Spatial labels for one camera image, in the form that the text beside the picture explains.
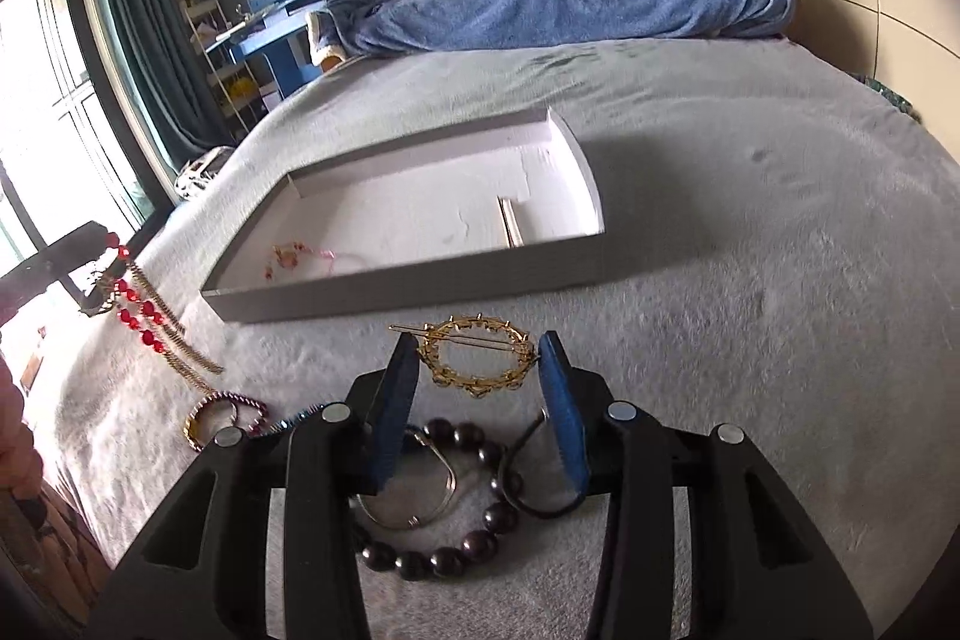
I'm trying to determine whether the gold round hair clip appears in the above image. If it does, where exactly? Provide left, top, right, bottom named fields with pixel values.
left=388, top=314, right=535, bottom=399

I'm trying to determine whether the pink cord bracelet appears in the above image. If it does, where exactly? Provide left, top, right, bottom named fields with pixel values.
left=262, top=241, right=368, bottom=281

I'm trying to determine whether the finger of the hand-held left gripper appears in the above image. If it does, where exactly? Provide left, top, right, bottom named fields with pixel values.
left=79, top=280, right=133, bottom=319
left=0, top=221, right=121, bottom=305

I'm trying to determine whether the white storage rack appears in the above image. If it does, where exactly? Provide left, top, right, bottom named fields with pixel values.
left=180, top=0, right=278, bottom=146

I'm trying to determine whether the teal curtain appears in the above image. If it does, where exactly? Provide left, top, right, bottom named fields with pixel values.
left=86, top=0, right=237, bottom=161

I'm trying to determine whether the blue beaded bracelet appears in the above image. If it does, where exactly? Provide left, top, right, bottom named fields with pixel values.
left=259, top=406, right=327, bottom=438

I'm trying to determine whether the dark bead bracelet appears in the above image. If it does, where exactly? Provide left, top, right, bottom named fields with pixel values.
left=352, top=419, right=526, bottom=582

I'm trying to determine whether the window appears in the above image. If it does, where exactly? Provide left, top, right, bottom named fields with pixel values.
left=0, top=0, right=177, bottom=311

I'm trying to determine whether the blue bookshelf desk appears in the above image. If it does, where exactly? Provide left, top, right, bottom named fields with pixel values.
left=206, top=0, right=383, bottom=109

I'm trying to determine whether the red bead gold necklace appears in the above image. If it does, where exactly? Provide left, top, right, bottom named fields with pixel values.
left=82, top=231, right=226, bottom=378

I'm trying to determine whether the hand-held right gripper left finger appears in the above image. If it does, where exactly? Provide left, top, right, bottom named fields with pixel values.
left=86, top=331, right=421, bottom=640

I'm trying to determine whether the white cardboard box tray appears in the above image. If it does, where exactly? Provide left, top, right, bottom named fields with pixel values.
left=199, top=104, right=607, bottom=324

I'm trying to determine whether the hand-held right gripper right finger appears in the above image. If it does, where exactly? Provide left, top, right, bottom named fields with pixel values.
left=536, top=330, right=875, bottom=640

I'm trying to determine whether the thin silver bangle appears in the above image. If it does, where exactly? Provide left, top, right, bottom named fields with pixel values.
left=352, top=426, right=458, bottom=530

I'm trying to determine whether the person's left forearm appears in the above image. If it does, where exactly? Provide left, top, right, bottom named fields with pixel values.
left=0, top=355, right=40, bottom=498

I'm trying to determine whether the black hair tie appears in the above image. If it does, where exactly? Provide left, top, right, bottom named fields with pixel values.
left=495, top=411, right=586, bottom=521

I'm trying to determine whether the purple bead gold bracelet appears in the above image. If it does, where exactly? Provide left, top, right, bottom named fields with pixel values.
left=182, top=389, right=271, bottom=453

